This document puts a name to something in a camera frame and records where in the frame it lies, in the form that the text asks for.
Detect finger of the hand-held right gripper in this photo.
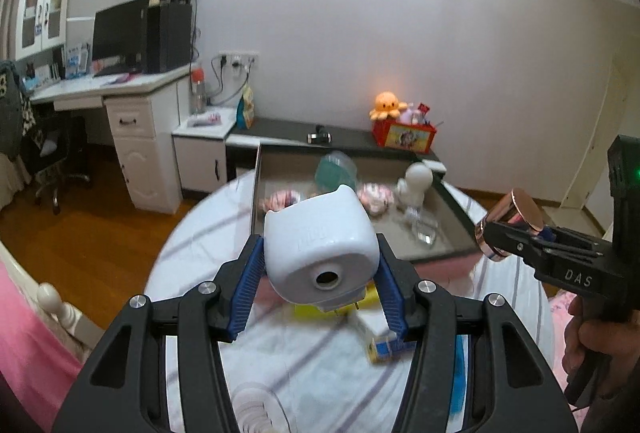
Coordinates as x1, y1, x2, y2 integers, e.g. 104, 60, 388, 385
539, 225, 601, 248
481, 219, 566, 270

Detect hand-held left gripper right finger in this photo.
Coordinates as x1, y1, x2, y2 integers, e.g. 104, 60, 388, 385
375, 233, 578, 433

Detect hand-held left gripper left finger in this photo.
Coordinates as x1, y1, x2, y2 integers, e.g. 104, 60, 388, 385
52, 233, 266, 433

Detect rose gold jar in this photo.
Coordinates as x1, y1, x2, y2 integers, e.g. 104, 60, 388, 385
475, 189, 545, 261

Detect white plug-in night light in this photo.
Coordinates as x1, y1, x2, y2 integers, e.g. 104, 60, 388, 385
263, 184, 378, 314

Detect clear glass bottle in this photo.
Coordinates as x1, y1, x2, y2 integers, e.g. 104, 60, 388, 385
402, 205, 441, 246

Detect pink patterned bundle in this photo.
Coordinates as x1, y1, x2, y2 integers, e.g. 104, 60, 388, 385
262, 190, 303, 216
357, 183, 393, 216

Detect white figurine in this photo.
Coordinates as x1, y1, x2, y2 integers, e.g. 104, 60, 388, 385
396, 163, 435, 208

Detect teal clear cup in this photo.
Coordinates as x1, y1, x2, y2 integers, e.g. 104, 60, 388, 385
314, 152, 358, 191

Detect person's right hand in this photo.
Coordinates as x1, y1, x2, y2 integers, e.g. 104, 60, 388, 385
563, 299, 601, 366

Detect yellow tube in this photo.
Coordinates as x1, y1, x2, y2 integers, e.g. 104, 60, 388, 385
292, 283, 381, 319

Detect blue silver carton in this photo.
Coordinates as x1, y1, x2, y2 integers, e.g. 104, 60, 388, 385
352, 310, 416, 365

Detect pink embroidered blanket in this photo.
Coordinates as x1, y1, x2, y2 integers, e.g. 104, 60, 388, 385
547, 290, 581, 389

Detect white door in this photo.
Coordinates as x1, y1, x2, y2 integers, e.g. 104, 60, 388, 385
560, 48, 618, 239

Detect blue tube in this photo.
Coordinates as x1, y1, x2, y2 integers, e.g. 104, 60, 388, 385
447, 333, 471, 414

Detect clear plastic cup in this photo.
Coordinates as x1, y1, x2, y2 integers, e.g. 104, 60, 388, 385
232, 380, 291, 433

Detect small white cabinet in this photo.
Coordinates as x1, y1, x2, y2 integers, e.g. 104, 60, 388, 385
171, 107, 237, 194

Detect red storage box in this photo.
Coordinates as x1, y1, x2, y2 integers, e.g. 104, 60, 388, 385
372, 120, 437, 154

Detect dark low cabinet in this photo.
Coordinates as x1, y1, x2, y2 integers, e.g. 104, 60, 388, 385
225, 115, 448, 178

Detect snack bag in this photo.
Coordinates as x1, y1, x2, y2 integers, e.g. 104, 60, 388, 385
235, 85, 257, 130

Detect orange octopus plush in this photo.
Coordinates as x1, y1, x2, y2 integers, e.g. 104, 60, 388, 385
369, 92, 403, 120

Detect bottle with orange cap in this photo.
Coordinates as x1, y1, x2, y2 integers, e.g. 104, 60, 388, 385
190, 67, 207, 114

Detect white desk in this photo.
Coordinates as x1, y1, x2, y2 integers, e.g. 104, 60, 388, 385
30, 63, 201, 214

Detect black office chair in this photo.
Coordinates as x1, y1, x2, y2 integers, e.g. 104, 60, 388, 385
22, 113, 93, 214

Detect black computer tower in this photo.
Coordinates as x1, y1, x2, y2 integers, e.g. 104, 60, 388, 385
145, 3, 193, 74

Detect blue white boxes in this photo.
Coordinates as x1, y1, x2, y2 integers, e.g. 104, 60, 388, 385
64, 43, 92, 78

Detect black computer monitor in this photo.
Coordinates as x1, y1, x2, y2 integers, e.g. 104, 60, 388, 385
91, 0, 151, 76

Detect black white jacket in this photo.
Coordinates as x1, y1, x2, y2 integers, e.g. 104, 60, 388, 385
0, 60, 38, 158

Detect white glass-door cabinet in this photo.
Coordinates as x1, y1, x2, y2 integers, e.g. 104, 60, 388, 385
14, 0, 73, 64

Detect white bed post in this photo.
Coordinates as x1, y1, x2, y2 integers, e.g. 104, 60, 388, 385
37, 282, 106, 349

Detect black power cable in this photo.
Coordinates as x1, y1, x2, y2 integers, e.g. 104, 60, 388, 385
207, 55, 251, 106

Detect white wall socket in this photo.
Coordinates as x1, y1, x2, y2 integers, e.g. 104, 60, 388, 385
218, 50, 261, 68

